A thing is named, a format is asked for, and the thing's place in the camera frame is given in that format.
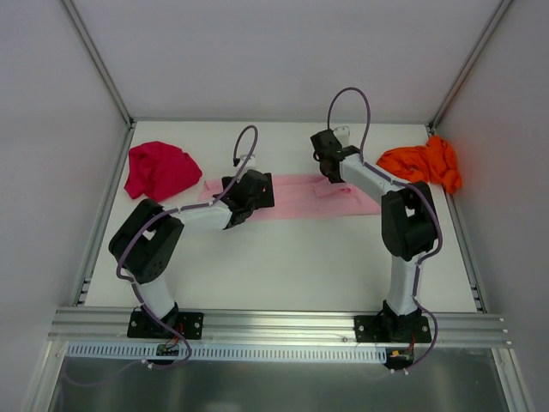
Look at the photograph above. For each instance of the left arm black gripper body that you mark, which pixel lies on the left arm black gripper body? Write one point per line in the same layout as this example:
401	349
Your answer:
266	190

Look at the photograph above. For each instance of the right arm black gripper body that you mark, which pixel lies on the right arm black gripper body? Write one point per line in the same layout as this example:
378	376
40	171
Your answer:
328	167

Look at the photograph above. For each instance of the pink t shirt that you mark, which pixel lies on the pink t shirt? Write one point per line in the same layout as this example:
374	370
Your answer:
311	196

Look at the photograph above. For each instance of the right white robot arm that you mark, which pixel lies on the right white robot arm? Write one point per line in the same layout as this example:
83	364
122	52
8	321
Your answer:
409	225

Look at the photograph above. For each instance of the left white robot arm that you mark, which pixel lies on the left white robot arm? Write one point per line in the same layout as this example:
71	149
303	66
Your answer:
146	241

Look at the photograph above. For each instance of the magenta t shirt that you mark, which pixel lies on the magenta t shirt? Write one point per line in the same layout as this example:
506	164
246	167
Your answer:
159	170

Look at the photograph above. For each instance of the orange t shirt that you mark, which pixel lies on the orange t shirt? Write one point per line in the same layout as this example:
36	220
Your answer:
434	162

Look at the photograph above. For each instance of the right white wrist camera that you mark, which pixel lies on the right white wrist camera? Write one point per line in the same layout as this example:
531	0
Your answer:
342	134

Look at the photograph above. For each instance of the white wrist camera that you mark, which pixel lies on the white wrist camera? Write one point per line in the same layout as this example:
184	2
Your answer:
342	134
246	161

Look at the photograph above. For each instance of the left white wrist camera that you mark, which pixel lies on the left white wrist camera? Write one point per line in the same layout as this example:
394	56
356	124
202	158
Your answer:
246	161

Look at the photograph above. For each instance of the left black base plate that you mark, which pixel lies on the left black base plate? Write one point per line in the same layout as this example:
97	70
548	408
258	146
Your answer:
187	324

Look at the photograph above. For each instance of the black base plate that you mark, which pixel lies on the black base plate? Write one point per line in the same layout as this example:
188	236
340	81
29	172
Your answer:
187	324
373	328

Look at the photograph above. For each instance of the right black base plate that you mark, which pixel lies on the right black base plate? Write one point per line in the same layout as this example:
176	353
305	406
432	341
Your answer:
373	328

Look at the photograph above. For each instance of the front aluminium rail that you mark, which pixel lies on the front aluminium rail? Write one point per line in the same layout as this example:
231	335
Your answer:
452	330

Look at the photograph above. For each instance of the right aluminium frame post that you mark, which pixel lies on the right aluminium frame post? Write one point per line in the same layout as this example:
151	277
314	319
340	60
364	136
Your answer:
487	32

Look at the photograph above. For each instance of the aluminium frame post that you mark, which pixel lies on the aluminium frame post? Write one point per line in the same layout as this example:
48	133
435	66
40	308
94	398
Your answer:
487	32
82	32

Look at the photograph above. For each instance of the white slotted cable duct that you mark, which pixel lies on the white slotted cable duct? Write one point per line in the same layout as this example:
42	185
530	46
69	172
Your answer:
228	352

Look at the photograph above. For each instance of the left aluminium frame post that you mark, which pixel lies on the left aluminium frame post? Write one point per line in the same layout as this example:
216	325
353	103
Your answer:
82	32

